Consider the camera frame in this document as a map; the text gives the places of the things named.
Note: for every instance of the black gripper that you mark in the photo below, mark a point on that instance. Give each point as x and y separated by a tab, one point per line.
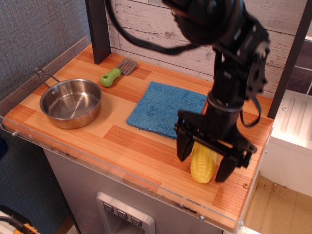
217	130

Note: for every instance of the yellow plastic corn cob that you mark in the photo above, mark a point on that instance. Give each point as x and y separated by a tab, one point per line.
203	163

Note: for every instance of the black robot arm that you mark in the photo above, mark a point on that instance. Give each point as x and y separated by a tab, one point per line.
241	46

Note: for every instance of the blue cloth napkin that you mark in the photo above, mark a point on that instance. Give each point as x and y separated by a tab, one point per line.
157	110

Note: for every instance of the white toy sink unit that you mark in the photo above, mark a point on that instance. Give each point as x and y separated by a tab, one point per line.
287	159

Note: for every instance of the silver dispenser button panel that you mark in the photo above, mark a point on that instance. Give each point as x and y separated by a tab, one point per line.
120	218

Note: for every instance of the grey toy fridge cabinet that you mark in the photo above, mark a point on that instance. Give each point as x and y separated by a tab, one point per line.
81	184

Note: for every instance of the stainless steel pan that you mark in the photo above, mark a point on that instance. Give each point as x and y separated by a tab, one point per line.
72	103

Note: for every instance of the orange object bottom left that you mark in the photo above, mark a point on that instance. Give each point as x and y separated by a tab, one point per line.
25	230

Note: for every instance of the clear acrylic edge guard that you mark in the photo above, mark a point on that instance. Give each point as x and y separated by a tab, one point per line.
148	162

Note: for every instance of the dark vertical post right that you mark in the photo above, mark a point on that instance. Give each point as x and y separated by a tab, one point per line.
291	60

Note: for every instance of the dark vertical post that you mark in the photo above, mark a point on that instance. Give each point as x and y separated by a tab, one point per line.
98	27
291	60

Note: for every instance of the green handled grey spatula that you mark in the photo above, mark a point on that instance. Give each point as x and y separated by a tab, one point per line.
125	67

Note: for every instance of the dark vertical post left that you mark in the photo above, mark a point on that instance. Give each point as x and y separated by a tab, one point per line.
98	27

